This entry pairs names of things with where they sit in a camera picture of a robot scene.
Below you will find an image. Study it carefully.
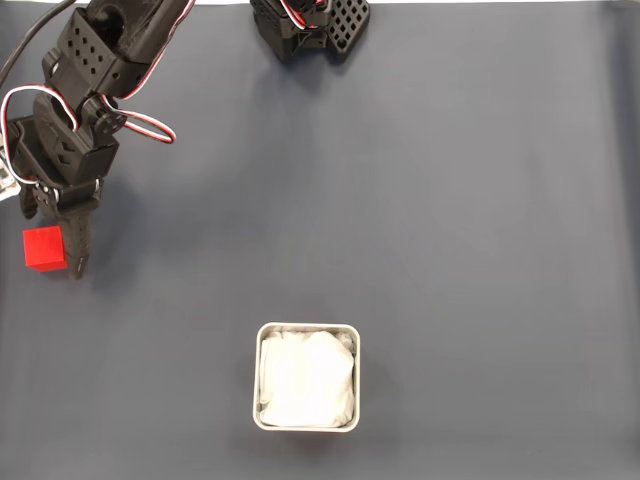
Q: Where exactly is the red white black servo cable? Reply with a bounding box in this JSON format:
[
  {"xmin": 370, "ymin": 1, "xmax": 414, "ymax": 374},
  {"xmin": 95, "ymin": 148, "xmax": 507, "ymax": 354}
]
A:
[
  {"xmin": 99, "ymin": 0, "xmax": 197, "ymax": 147},
  {"xmin": 277, "ymin": 0, "xmax": 329, "ymax": 30}
]

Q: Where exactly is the white square box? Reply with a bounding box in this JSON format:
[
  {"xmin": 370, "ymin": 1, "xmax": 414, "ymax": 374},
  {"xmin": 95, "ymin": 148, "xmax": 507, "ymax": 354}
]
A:
[{"xmin": 252, "ymin": 322, "xmax": 361, "ymax": 434}]

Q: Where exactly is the white crumpled cloth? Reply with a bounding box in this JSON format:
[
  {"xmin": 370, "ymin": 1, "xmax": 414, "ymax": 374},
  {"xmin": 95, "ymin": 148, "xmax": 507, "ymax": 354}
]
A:
[{"xmin": 257, "ymin": 327, "xmax": 357, "ymax": 429}]

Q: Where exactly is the red cube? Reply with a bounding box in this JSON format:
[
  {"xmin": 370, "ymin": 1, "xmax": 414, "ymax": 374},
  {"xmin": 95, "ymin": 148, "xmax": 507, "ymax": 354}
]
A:
[{"xmin": 22, "ymin": 225, "xmax": 69, "ymax": 274}]

